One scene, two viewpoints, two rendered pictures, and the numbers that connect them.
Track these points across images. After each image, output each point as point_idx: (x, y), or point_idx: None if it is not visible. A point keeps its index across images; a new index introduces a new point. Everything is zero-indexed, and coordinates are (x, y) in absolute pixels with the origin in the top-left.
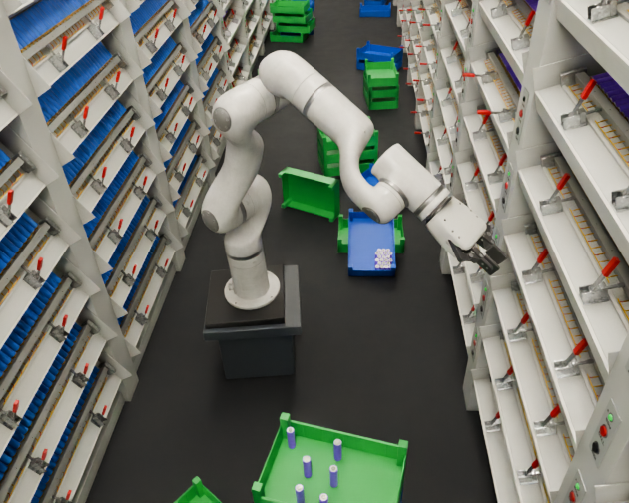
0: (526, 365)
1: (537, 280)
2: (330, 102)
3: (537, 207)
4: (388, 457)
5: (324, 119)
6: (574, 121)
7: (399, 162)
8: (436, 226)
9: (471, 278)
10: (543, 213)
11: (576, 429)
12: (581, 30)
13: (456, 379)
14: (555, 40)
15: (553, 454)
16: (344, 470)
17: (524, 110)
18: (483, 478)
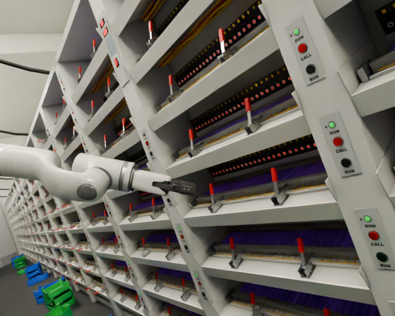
0: (258, 266)
1: (219, 207)
2: (17, 147)
3: (189, 159)
4: None
5: (16, 158)
6: (175, 95)
7: (89, 157)
8: (139, 179)
9: (183, 298)
10: (194, 155)
11: (323, 200)
12: (150, 56)
13: None
14: (141, 94)
15: (329, 273)
16: None
17: (147, 138)
18: None
